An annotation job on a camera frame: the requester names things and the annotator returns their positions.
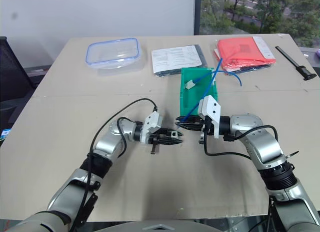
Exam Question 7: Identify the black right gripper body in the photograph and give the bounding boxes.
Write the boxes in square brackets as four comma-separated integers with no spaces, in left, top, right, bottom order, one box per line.
[188,116,211,145]

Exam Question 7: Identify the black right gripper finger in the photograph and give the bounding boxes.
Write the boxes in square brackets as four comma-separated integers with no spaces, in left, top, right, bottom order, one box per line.
[174,116,199,124]
[175,122,199,130]

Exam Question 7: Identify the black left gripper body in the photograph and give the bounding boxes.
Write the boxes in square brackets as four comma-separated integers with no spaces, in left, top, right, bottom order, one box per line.
[148,127,173,155]

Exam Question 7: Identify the blue cable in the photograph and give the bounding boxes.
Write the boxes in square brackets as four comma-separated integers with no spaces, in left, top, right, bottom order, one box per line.
[179,57,243,124]

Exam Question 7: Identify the green plastic bin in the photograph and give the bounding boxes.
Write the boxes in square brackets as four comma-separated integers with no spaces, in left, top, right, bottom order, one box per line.
[178,67,221,118]

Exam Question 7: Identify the bag with white instruction sheet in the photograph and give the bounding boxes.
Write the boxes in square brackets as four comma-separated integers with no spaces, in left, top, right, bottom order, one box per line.
[150,44,209,79]

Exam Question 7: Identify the red packaged bag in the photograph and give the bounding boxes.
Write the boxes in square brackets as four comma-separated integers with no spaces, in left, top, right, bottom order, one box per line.
[213,36,277,75]

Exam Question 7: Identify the grey rounded robot torso shape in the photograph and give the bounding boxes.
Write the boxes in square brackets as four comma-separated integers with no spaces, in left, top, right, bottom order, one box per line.
[93,217,227,232]

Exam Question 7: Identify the clear container with blue lid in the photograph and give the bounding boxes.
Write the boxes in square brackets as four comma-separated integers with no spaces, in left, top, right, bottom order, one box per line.
[85,37,144,76]

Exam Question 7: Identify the black caliper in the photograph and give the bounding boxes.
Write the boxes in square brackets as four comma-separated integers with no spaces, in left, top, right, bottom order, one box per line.
[274,46,318,81]

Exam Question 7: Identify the green trees outside window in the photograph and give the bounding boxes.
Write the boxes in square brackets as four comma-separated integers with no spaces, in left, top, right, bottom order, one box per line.
[201,0,320,49]

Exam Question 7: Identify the small blue card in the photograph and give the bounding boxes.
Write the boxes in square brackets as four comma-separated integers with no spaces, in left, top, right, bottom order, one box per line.
[0,129,11,143]

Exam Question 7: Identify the black office chair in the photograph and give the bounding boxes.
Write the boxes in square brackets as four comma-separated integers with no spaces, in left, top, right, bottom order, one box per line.
[0,36,36,126]

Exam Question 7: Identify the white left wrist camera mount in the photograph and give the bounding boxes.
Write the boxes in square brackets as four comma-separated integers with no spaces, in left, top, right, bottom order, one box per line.
[139,111,164,144]

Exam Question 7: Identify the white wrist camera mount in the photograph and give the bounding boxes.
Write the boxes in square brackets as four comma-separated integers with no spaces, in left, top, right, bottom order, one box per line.
[197,94,222,139]
[139,111,164,144]

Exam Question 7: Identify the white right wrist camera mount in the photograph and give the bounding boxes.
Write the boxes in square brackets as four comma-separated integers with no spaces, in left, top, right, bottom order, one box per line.
[197,94,222,139]

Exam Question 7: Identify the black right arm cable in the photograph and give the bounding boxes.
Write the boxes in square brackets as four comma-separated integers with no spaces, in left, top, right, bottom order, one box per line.
[202,116,278,159]

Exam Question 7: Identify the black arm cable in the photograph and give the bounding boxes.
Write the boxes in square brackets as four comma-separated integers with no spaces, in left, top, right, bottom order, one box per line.
[69,98,159,230]
[202,116,278,159]

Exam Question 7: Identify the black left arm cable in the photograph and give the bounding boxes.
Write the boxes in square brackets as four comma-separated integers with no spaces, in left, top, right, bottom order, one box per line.
[69,98,159,230]

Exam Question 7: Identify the dark window frame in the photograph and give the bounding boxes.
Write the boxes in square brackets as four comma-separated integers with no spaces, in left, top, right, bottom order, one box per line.
[193,0,203,37]

